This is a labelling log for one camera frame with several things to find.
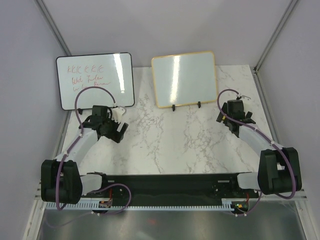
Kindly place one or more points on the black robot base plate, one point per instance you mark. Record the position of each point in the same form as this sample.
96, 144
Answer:
172, 189

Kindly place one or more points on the aluminium rail frame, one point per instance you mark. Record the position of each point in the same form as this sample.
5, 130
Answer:
244, 208

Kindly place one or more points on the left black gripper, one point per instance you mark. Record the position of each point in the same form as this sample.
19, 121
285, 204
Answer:
117, 132

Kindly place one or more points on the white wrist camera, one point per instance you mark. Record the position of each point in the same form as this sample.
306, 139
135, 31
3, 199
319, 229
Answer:
241, 96
117, 114

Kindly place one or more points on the yellow framed whiteboard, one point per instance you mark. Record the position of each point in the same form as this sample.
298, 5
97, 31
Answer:
184, 79

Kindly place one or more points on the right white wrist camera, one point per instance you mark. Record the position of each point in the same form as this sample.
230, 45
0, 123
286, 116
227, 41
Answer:
241, 96

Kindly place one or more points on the black framed whiteboard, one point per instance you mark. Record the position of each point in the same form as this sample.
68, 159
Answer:
109, 75

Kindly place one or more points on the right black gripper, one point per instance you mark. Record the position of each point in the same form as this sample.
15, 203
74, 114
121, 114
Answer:
224, 108

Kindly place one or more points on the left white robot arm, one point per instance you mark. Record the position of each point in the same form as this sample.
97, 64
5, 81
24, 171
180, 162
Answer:
61, 181

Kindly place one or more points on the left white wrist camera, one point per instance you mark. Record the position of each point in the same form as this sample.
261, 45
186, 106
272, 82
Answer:
117, 114

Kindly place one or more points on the black whiteboard stand foot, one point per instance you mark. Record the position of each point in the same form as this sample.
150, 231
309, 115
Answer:
80, 111

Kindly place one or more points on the white slotted cable duct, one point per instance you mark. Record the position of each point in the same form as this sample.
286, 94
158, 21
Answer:
99, 205

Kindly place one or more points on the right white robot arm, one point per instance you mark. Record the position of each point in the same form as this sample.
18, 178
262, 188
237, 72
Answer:
278, 168

